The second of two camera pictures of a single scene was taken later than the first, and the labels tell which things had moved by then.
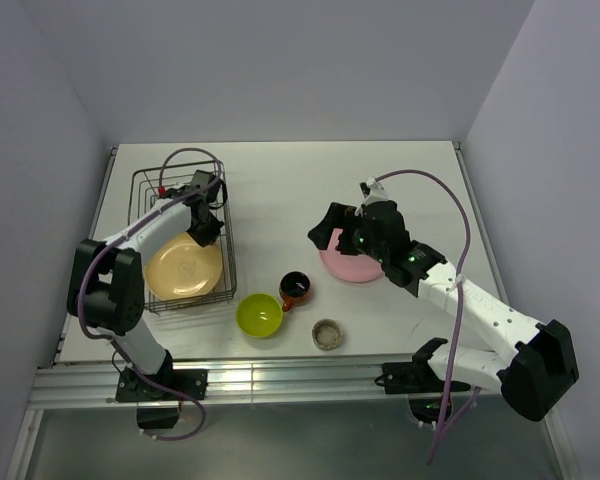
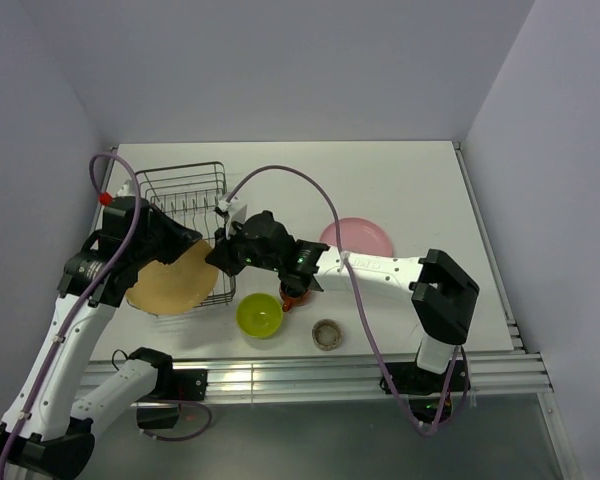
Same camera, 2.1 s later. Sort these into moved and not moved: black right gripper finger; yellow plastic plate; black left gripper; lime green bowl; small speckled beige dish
Moved: black left gripper; yellow plastic plate; black right gripper finger
Not moved: small speckled beige dish; lime green bowl
